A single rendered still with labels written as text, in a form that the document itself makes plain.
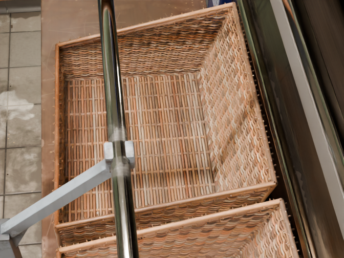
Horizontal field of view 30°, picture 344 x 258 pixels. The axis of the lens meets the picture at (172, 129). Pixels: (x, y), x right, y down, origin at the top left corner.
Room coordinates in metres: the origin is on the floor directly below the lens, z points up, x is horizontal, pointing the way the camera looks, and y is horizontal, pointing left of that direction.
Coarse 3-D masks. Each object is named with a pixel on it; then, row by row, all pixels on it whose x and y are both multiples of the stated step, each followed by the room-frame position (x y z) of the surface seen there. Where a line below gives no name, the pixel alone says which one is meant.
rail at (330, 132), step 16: (288, 0) 0.61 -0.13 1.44; (288, 16) 0.59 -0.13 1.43; (304, 16) 0.58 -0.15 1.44; (304, 32) 0.55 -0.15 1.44; (304, 48) 0.53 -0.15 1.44; (304, 64) 0.51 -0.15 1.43; (320, 64) 0.50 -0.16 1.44; (320, 80) 0.48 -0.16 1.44; (320, 96) 0.46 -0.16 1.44; (320, 112) 0.44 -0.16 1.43; (336, 112) 0.43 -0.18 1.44; (336, 128) 0.41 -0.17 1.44; (336, 144) 0.39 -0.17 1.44; (336, 160) 0.38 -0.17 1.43
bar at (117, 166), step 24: (120, 72) 0.71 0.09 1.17; (120, 96) 0.65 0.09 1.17; (120, 120) 0.60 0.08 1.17; (120, 144) 0.56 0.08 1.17; (96, 168) 0.54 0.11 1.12; (120, 168) 0.51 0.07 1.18; (72, 192) 0.53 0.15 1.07; (120, 192) 0.47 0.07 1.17; (24, 216) 0.52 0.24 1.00; (120, 216) 0.43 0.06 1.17; (0, 240) 0.49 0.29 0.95; (120, 240) 0.40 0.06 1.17
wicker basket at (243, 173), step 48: (96, 48) 1.18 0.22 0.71; (144, 48) 1.20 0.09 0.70; (192, 48) 1.22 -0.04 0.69; (240, 48) 1.10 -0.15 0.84; (96, 96) 1.12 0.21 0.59; (144, 96) 1.13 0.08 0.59; (192, 96) 1.14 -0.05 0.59; (240, 96) 0.98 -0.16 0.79; (96, 144) 0.96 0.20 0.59; (144, 144) 0.97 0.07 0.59; (192, 144) 0.97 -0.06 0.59; (240, 144) 0.88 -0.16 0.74; (96, 192) 0.81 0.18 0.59; (144, 192) 0.82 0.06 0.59; (192, 192) 0.83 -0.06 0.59; (240, 192) 0.69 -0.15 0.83
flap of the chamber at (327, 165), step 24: (312, 0) 0.64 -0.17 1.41; (336, 0) 0.65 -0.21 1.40; (288, 24) 0.58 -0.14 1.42; (312, 24) 0.59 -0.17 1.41; (336, 24) 0.60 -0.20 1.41; (288, 48) 0.56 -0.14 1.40; (336, 48) 0.56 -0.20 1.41; (336, 72) 0.52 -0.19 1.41; (312, 96) 0.47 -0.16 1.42; (336, 96) 0.48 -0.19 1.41; (312, 120) 0.44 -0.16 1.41; (336, 192) 0.35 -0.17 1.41; (336, 216) 0.33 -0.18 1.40
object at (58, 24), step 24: (48, 0) 1.50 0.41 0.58; (72, 0) 1.51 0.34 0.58; (96, 0) 1.51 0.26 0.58; (120, 0) 1.52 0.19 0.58; (144, 0) 1.53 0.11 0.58; (168, 0) 1.53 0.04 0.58; (192, 0) 1.54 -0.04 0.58; (48, 24) 1.39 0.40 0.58; (72, 24) 1.40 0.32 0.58; (96, 24) 1.41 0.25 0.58; (120, 24) 1.41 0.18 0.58; (48, 48) 1.30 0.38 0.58; (72, 48) 1.30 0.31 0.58; (48, 72) 1.20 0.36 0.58; (48, 96) 1.11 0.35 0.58; (48, 120) 1.03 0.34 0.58; (192, 120) 1.06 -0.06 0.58; (48, 144) 0.95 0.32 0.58; (48, 168) 0.88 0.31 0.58; (144, 168) 0.90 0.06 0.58; (48, 192) 0.81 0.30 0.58; (48, 216) 0.74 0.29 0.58; (96, 216) 0.75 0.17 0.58; (48, 240) 0.68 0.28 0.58
